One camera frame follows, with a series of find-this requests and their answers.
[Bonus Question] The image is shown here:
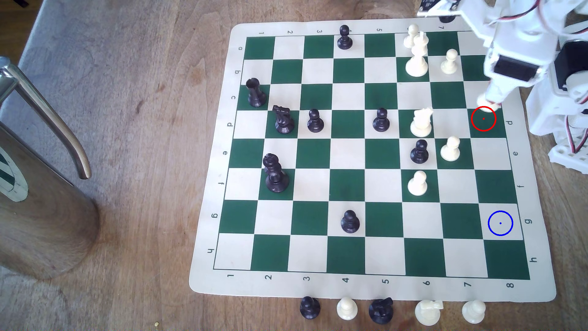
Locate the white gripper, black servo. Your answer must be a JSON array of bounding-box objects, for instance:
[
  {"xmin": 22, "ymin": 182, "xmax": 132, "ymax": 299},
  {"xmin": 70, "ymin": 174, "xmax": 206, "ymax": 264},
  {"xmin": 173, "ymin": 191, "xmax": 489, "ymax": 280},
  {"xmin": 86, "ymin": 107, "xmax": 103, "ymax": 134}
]
[{"xmin": 482, "ymin": 25, "xmax": 552, "ymax": 105}]

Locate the white chess pawn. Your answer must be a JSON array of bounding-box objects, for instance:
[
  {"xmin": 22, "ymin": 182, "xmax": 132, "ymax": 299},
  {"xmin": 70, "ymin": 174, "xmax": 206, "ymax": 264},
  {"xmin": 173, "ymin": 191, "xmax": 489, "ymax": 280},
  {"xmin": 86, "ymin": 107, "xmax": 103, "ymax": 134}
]
[
  {"xmin": 440, "ymin": 136, "xmax": 461, "ymax": 162},
  {"xmin": 440, "ymin": 49, "xmax": 459, "ymax": 75},
  {"xmin": 337, "ymin": 297, "xmax": 358, "ymax": 321},
  {"xmin": 408, "ymin": 170, "xmax": 428, "ymax": 197},
  {"xmin": 462, "ymin": 300, "xmax": 487, "ymax": 325},
  {"xmin": 476, "ymin": 94, "xmax": 500, "ymax": 114},
  {"xmin": 403, "ymin": 24, "xmax": 420, "ymax": 49}
]

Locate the white chess knight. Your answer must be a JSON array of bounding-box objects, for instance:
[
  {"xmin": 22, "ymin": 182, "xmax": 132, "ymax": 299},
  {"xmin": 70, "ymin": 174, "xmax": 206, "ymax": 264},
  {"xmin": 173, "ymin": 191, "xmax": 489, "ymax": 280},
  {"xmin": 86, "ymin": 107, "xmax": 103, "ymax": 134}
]
[
  {"xmin": 414, "ymin": 300, "xmax": 444, "ymax": 326},
  {"xmin": 410, "ymin": 108, "xmax": 434, "ymax": 138}
]

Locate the white chess king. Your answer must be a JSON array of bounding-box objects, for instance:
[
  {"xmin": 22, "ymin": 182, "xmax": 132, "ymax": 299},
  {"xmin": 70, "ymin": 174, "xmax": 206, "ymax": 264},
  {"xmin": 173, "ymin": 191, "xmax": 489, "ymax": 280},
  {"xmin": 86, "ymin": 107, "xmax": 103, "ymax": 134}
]
[{"xmin": 405, "ymin": 31, "xmax": 430, "ymax": 78}]

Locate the black chess pawn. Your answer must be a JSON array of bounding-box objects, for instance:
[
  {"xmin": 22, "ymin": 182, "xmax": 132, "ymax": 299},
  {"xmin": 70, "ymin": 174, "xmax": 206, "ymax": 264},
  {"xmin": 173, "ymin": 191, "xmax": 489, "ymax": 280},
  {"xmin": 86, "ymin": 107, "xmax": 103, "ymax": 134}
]
[
  {"xmin": 340, "ymin": 210, "xmax": 361, "ymax": 234},
  {"xmin": 337, "ymin": 25, "xmax": 354, "ymax": 50},
  {"xmin": 372, "ymin": 108, "xmax": 390, "ymax": 132},
  {"xmin": 410, "ymin": 139, "xmax": 430, "ymax": 165},
  {"xmin": 307, "ymin": 108, "xmax": 325, "ymax": 133},
  {"xmin": 300, "ymin": 296, "xmax": 321, "ymax": 320}
]

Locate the green and white chess mat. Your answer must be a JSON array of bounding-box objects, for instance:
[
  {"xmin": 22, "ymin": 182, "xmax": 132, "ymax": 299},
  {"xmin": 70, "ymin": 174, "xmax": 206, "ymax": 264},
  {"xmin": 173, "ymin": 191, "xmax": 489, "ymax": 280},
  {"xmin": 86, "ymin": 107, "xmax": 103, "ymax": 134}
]
[{"xmin": 188, "ymin": 17, "xmax": 557, "ymax": 304}]

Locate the black chess knight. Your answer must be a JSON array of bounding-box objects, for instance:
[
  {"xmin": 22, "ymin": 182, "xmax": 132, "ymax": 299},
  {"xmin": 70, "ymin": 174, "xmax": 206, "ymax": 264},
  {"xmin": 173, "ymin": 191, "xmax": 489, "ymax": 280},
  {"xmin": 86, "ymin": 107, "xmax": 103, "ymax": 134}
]
[
  {"xmin": 272, "ymin": 105, "xmax": 296, "ymax": 135},
  {"xmin": 368, "ymin": 297, "xmax": 394, "ymax": 325}
]

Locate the black chess queen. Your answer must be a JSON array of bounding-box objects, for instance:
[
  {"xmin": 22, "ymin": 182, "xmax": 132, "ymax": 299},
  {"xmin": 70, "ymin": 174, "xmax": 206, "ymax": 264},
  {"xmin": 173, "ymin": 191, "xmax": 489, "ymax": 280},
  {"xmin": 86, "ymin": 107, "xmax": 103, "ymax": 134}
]
[{"xmin": 262, "ymin": 153, "xmax": 290, "ymax": 193}]

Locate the black chess rook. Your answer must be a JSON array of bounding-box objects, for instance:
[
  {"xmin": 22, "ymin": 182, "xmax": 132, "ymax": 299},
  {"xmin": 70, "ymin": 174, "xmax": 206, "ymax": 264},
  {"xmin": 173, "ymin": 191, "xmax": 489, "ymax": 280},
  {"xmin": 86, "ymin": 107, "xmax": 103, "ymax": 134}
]
[{"xmin": 246, "ymin": 78, "xmax": 267, "ymax": 108}]

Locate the stainless steel jug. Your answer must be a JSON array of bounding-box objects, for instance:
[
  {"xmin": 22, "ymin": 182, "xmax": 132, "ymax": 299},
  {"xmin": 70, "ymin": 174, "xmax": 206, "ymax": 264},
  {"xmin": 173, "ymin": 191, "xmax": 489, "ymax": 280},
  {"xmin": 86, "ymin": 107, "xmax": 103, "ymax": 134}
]
[{"xmin": 0, "ymin": 57, "xmax": 100, "ymax": 281}]

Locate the red and black servo cable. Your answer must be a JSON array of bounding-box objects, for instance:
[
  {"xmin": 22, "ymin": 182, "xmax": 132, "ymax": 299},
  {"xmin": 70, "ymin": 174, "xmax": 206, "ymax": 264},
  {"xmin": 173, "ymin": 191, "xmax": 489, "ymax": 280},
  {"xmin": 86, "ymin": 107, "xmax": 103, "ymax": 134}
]
[{"xmin": 566, "ymin": 114, "xmax": 588, "ymax": 154}]

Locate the white gripper camera mount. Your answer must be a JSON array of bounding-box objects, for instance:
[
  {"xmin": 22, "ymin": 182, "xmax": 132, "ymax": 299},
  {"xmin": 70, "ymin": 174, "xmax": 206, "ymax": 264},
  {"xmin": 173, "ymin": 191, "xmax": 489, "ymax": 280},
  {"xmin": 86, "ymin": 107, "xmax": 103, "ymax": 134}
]
[{"xmin": 417, "ymin": 0, "xmax": 462, "ymax": 19}]

